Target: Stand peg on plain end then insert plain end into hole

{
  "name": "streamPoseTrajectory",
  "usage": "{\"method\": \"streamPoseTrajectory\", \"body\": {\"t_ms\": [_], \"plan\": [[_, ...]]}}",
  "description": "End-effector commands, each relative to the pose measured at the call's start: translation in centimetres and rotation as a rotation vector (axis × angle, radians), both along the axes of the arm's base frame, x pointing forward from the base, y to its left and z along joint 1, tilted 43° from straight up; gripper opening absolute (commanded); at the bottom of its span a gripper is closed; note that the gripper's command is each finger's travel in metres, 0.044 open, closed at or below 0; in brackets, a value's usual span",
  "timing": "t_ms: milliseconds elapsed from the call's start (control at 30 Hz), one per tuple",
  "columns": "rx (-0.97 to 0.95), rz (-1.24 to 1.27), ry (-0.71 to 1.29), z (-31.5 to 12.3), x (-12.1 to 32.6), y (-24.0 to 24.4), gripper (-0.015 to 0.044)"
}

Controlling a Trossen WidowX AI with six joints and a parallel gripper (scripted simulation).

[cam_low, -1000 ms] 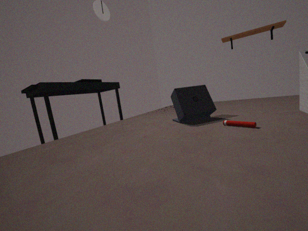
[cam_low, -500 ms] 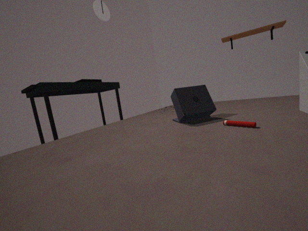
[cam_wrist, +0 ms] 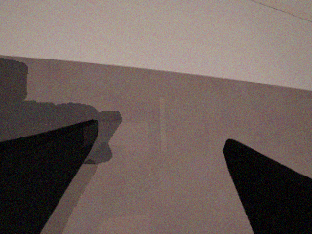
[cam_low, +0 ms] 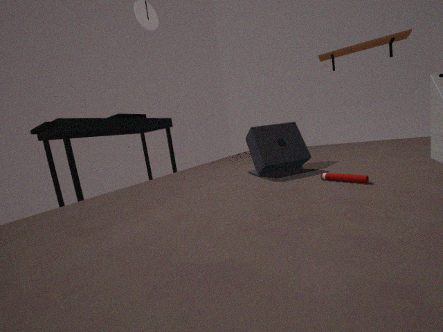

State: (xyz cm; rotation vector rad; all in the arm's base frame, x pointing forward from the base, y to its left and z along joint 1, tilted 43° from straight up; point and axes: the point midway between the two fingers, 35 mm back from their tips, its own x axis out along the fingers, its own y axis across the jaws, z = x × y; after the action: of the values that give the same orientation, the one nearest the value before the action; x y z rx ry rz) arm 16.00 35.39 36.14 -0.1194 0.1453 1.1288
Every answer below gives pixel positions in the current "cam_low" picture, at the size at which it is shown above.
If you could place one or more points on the red peg with white band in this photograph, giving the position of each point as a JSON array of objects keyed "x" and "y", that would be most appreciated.
[{"x": 344, "y": 178}]

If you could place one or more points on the dark grey panel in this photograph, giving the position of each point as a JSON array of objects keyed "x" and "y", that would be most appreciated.
[{"x": 276, "y": 148}]

